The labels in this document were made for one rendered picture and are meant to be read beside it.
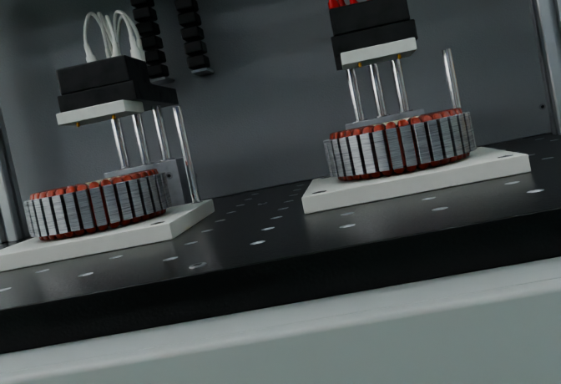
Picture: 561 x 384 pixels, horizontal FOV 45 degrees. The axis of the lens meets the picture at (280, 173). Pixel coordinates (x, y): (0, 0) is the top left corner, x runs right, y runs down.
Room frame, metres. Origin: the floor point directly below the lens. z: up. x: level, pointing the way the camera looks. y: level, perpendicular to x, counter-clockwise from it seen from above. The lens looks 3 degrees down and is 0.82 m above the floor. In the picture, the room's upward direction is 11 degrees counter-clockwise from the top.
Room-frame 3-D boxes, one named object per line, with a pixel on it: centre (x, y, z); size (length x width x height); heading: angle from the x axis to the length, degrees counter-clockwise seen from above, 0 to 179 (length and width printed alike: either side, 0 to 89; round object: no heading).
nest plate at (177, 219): (0.54, 0.15, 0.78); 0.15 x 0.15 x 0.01; 84
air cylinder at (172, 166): (0.69, 0.13, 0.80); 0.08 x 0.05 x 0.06; 84
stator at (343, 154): (0.52, -0.09, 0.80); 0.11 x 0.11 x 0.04
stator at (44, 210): (0.54, 0.15, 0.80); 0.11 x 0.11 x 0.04
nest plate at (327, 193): (0.52, -0.09, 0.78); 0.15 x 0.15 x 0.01; 84
